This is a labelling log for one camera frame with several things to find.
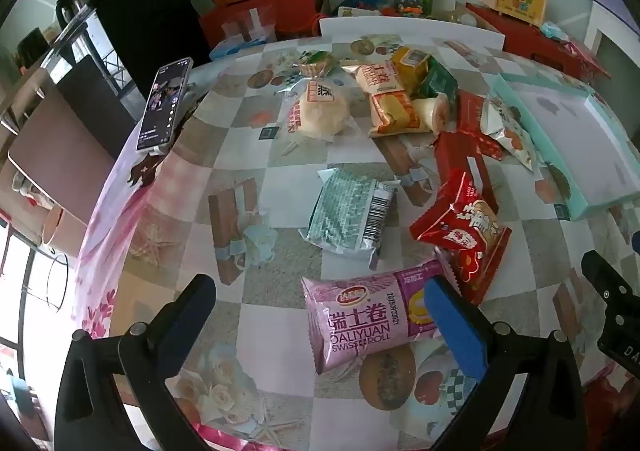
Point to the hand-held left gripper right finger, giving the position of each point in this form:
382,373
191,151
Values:
457,326

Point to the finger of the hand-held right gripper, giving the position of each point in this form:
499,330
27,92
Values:
600,271

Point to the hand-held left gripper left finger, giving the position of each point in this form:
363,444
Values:
187,318

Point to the red flower print packet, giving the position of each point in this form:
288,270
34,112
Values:
470,276

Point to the pink swiss roll packet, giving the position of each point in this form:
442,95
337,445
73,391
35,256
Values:
360,316

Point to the red cake print snack packet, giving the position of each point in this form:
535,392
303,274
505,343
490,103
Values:
460,221

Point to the teal edged white tray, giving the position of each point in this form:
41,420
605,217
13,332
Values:
565,131

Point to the green silver-edged snack packet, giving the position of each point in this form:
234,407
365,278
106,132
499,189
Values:
340,211

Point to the red tissue box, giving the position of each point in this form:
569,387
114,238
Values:
452,156

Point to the white round bun packet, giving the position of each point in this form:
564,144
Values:
320,111

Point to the checkered printed tablecloth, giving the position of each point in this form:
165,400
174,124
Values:
270,331

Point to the silver persimmon print packet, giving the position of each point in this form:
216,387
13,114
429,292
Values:
515,136

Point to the flat red packet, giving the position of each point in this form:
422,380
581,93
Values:
470,113

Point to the smartphone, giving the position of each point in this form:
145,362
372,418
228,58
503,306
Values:
162,106

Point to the cream yellow cake packet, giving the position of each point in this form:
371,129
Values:
395,113

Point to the pale blue wipes packet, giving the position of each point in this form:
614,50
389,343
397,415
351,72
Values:
552,31

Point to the dark green snack packet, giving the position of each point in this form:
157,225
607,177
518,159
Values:
440,81

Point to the red gift box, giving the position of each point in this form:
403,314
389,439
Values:
520,38

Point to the white round jar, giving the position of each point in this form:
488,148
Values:
467,19

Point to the small clear pastry packet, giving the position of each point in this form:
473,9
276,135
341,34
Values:
317,63

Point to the clear plastic box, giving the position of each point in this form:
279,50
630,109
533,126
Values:
247,26

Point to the black cabinet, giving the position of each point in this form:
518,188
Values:
150,16

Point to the large red box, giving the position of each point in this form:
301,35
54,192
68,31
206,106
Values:
285,11

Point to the pile of colourful toys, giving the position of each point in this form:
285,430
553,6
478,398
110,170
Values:
406,3

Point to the cream card box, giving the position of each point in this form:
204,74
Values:
357,11

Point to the electric kettle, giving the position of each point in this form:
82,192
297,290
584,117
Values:
75,1

